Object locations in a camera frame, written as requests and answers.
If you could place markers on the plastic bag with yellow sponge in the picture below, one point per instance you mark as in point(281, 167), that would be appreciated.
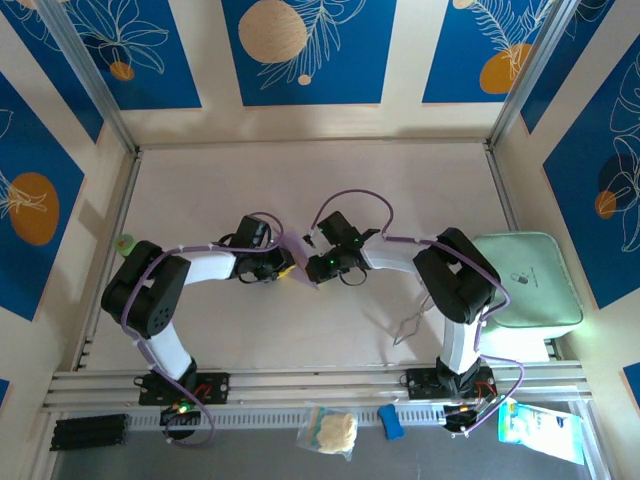
point(337, 432)

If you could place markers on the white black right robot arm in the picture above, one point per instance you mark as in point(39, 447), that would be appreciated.
point(455, 275)

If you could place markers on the aluminium frame post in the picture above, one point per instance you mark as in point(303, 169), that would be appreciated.
point(90, 75)
point(529, 75)

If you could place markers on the aluminium side rail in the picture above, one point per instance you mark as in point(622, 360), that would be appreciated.
point(500, 182)
point(126, 200)

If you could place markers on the black controller board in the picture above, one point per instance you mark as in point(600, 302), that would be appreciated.
point(167, 417)
point(460, 424)

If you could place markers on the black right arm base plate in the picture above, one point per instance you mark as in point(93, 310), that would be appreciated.
point(417, 385)

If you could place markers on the teal snack packet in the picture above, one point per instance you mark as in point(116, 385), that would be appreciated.
point(540, 432)

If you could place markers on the blue bone-shaped sponge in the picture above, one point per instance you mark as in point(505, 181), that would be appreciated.
point(391, 422)

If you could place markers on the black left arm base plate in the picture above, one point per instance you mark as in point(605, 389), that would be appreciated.
point(220, 387)

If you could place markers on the purple paper sheet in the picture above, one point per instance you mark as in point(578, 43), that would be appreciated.
point(297, 250)

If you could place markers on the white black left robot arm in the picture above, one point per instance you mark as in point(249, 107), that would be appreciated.
point(210, 267)

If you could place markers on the mint green zip pouch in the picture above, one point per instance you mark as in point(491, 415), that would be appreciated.
point(530, 280)

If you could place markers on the small green capped bottle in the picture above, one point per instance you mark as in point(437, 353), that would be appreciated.
point(124, 244)

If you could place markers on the blue floral wall poster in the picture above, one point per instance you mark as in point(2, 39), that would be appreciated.
point(150, 50)
point(575, 200)
point(350, 50)
point(30, 150)
point(50, 45)
point(557, 65)
point(450, 50)

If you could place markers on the black ribbed block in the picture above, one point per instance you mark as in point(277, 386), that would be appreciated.
point(87, 432)

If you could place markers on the long aluminium base rail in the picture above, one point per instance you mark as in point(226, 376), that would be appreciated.
point(320, 385)

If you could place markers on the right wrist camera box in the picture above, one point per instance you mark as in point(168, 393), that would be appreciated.
point(312, 236)

